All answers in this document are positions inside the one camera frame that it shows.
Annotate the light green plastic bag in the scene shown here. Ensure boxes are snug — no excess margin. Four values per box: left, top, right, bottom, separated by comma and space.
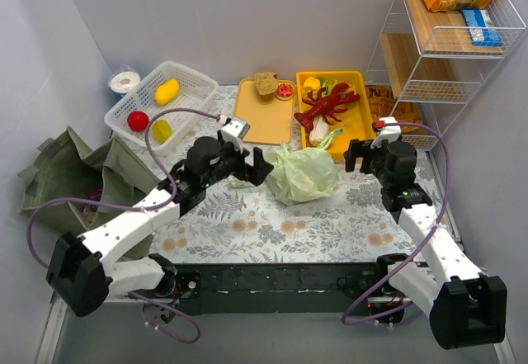
264, 129, 342, 206

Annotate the white perforated plastic basket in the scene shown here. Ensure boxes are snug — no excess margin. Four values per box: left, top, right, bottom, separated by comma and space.
104, 61, 219, 156

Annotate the purple candy bag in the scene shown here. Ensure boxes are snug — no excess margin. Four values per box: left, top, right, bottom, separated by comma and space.
82, 186, 104, 220

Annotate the olive green canvas bag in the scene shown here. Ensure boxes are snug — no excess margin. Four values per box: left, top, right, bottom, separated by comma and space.
18, 127, 159, 236

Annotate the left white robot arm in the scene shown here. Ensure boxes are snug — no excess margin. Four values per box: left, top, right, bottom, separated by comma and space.
46, 137, 273, 317

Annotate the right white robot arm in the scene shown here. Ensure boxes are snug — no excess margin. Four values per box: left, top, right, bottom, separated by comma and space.
342, 139, 507, 350

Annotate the white toy radish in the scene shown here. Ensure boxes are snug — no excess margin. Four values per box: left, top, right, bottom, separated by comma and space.
309, 116, 329, 146

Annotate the deep yellow plastic bin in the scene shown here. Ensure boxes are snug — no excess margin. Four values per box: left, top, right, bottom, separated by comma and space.
296, 70, 375, 161

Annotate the red toy lobster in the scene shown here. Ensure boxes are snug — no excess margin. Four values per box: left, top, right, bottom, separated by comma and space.
294, 83, 361, 131

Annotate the pale yellow flat tray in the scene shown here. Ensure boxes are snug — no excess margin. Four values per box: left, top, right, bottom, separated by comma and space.
234, 78, 295, 145

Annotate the orange chips bag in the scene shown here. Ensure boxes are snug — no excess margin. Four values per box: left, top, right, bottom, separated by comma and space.
365, 85, 422, 124

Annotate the yellow green toy starfruit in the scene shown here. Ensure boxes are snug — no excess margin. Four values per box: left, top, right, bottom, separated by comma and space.
151, 119, 172, 143

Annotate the yellow toy pepper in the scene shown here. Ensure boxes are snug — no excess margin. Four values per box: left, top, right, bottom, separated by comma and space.
302, 77, 321, 99

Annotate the yellow toy fruit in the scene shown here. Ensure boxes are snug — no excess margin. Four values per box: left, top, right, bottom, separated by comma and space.
153, 78, 180, 106

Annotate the red toy apple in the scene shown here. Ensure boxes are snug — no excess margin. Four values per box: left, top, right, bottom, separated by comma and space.
127, 111, 149, 133

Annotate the bread slice rear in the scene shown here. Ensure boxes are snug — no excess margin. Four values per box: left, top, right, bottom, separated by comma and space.
254, 72, 278, 101

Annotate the tissue roll in blue wrap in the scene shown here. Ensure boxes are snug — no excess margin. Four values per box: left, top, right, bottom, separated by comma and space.
107, 64, 141, 100

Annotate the blue snack box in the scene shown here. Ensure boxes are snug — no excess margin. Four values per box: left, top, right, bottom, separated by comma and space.
460, 8, 502, 47

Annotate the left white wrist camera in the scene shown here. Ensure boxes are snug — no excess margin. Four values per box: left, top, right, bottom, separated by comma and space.
219, 115, 251, 153

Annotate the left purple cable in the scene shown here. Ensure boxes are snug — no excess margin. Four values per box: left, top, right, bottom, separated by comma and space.
26, 107, 228, 344

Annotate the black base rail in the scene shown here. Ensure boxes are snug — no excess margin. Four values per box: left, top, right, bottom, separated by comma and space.
127, 261, 430, 318

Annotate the white wire shelf rack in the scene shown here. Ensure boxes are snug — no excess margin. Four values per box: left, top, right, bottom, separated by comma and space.
365, 0, 526, 151

